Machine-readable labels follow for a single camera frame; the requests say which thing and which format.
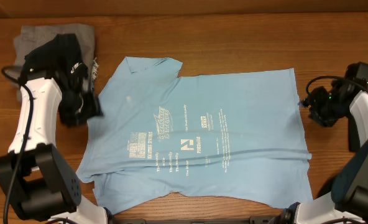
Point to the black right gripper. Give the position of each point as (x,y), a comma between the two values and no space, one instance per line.
(316,104)

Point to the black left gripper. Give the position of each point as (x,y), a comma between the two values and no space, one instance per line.
(93,109)

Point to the light blue printed t-shirt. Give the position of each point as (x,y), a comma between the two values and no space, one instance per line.
(236,135)

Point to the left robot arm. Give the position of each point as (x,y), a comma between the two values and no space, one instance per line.
(36,179)

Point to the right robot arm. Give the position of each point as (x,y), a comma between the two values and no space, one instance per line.
(346,199)

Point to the light blue folded garment edge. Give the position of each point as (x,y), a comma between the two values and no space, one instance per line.
(93,74)

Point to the black folded Nike garment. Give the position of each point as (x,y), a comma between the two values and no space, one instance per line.
(60,59)

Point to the grey folded garment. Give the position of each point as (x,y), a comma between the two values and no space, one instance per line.
(32,37)

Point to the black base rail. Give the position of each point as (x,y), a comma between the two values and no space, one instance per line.
(250,220)

